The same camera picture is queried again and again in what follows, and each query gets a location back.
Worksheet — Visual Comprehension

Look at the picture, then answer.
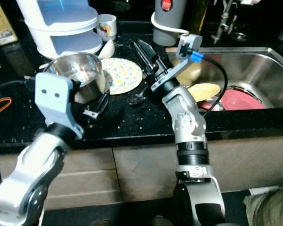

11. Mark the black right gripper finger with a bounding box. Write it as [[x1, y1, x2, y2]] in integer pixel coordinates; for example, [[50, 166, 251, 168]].
[[141, 40, 161, 65], [134, 40, 154, 71]]

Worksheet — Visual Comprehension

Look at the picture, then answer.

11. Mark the stainless steel pot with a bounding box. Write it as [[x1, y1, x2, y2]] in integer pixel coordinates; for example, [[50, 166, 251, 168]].
[[44, 52, 108, 105]]

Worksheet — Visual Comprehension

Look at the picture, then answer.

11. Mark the round floral print plate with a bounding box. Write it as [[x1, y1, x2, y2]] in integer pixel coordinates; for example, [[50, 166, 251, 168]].
[[99, 57, 143, 95]]

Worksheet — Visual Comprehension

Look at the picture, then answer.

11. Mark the grey thermos with red label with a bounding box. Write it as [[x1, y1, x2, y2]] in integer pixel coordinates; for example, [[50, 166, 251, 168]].
[[152, 0, 188, 47]]

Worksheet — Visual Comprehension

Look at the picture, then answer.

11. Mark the yellow plate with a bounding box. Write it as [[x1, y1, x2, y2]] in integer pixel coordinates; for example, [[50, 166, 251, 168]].
[[187, 83, 221, 102]]

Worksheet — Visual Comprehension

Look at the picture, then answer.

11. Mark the white mug with print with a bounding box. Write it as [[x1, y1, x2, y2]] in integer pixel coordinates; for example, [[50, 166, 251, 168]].
[[96, 14, 118, 42]]

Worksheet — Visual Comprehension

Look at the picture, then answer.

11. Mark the yellow oil bottle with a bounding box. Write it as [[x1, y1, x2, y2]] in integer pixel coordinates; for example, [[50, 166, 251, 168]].
[[184, 0, 209, 36]]

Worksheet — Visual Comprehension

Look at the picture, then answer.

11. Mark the grey cabinet front with drawers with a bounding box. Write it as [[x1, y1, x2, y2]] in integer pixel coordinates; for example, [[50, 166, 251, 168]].
[[0, 147, 115, 198]]

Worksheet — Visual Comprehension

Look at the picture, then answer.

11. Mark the plain grey cabinet front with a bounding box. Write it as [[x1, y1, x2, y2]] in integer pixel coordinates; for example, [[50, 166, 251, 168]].
[[112, 136, 283, 199]]

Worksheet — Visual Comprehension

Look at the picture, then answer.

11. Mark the metal faucet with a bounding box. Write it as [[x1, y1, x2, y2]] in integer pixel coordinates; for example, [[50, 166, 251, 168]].
[[214, 0, 239, 39]]

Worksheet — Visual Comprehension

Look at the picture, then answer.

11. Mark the pink plate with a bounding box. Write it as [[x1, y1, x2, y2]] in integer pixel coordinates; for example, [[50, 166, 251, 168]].
[[211, 88, 263, 112]]

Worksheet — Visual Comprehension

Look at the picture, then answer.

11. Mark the white tiered plastic container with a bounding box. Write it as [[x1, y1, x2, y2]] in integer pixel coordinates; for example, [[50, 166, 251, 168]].
[[16, 0, 99, 60]]

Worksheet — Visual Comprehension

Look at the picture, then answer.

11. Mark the round metal drain strainer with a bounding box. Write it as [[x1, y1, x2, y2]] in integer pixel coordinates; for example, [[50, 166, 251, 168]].
[[231, 30, 249, 43]]

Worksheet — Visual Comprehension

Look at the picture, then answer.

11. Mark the orange rubber band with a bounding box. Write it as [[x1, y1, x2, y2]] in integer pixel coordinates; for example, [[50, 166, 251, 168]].
[[0, 97, 13, 115]]

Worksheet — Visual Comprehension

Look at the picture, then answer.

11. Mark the stainless steel sink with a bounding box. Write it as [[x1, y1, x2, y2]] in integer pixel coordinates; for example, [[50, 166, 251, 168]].
[[165, 46, 283, 114]]

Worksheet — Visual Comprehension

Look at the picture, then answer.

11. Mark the yellow printed carton box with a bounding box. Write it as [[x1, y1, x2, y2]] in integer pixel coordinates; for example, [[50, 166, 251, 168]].
[[0, 0, 18, 47]]

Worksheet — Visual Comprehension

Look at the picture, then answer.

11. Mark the person's olive trouser leg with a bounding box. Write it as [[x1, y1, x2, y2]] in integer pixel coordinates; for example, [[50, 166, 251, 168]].
[[242, 185, 283, 226]]

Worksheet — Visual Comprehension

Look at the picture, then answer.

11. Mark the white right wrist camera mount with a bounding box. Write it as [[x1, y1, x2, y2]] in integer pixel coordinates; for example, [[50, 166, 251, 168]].
[[150, 34, 203, 93]]

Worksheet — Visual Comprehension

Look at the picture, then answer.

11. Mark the light grey left wrist camera mount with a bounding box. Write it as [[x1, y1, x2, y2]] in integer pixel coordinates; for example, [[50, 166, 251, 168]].
[[34, 73, 85, 140]]

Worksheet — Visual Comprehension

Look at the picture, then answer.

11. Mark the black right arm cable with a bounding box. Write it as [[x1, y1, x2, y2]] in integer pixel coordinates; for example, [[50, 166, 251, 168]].
[[190, 49, 228, 114]]

